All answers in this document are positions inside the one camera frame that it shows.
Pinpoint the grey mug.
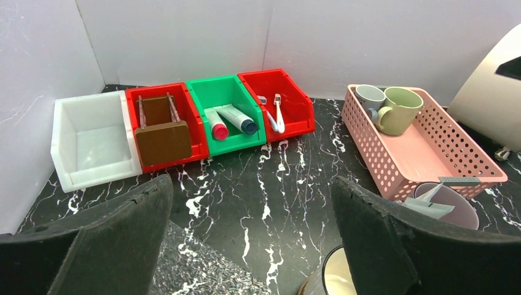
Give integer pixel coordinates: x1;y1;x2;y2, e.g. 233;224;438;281
355;84;386;124

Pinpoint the white ribbed mug black rim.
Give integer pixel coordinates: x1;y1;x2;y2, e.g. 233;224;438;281
297;245;357;295

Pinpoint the white toothbrush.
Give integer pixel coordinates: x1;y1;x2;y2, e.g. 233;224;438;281
274;93;286;134
257;95;278;132

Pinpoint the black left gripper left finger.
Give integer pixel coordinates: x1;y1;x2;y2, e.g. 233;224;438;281
1;175;173;294

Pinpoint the white plastic bin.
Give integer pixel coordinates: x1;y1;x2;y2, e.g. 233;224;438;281
50;90;143;192

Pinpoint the orange cap toothpaste tube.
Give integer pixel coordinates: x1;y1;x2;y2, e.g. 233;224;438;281
417;183;444;202

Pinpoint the purple mug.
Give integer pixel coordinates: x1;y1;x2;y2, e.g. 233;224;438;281
408;183;479;230

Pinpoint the brown wooden holder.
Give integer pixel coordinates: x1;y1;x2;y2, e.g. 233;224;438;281
135;93;192;166

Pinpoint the green mug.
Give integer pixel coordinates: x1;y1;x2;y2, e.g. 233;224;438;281
375;87;424;136

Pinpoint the white cylindrical appliance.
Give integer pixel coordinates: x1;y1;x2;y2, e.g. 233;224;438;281
448;25;520;160

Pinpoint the black cap toothpaste tube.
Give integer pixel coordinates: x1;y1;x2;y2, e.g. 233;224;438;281
402;198;455;219

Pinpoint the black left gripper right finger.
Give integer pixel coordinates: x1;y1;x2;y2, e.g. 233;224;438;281
331;176;520;294

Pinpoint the right red plastic bin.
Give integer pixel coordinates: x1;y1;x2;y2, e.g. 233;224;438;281
238;68;315;142

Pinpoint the pink perforated basket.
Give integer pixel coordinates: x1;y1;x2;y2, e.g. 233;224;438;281
341;84;508;200

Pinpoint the blue cap toothpaste tube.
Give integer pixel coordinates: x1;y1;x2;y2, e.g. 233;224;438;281
214;104;258;135

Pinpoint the pink cap toothpaste tube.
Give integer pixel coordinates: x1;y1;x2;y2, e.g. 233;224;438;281
204;108;229;141

